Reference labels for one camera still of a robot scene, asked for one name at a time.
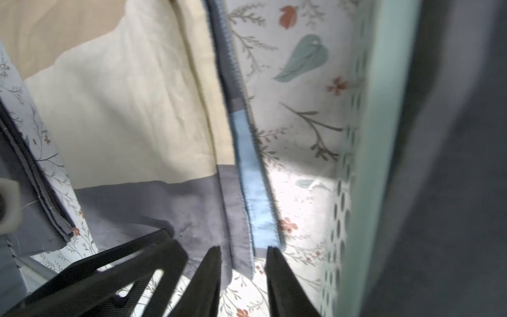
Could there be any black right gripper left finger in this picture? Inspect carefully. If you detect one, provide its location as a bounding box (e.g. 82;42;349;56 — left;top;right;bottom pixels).
169;246;221;317

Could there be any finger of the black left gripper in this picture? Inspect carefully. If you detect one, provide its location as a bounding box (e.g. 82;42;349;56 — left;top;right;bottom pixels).
5;230;188;316

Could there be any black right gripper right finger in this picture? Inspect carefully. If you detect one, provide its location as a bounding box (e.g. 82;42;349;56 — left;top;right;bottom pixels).
265;247;320;317

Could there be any mint green plastic basket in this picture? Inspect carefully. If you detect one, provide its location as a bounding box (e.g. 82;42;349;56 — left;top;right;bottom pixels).
318;1;421;316

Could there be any beige grey striped pillowcase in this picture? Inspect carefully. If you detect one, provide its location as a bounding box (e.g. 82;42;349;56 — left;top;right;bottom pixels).
1;1;279;287

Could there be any dark grey checked pillowcase left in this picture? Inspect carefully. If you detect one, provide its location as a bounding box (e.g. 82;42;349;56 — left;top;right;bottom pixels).
1;104;73;256

